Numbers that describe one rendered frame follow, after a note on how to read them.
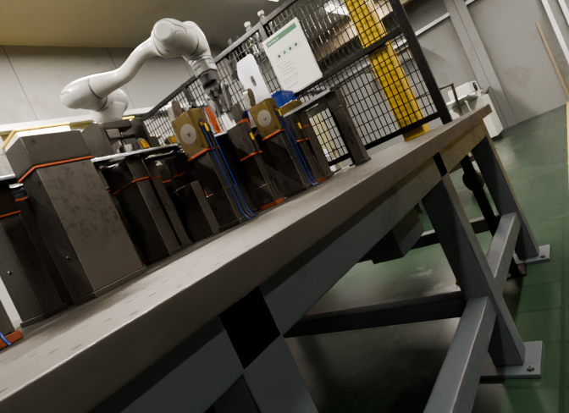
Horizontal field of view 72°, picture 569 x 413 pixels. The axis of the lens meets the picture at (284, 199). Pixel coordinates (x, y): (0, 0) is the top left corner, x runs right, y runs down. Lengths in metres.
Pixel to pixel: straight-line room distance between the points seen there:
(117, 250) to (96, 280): 0.07
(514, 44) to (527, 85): 0.78
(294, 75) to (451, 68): 6.94
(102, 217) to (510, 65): 8.23
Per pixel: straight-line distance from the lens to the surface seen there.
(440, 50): 8.88
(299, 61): 2.04
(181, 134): 1.17
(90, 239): 0.85
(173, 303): 0.36
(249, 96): 1.46
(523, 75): 8.66
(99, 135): 1.42
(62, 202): 0.86
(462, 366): 1.00
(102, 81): 1.85
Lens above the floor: 0.74
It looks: 2 degrees down
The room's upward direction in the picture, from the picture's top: 25 degrees counter-clockwise
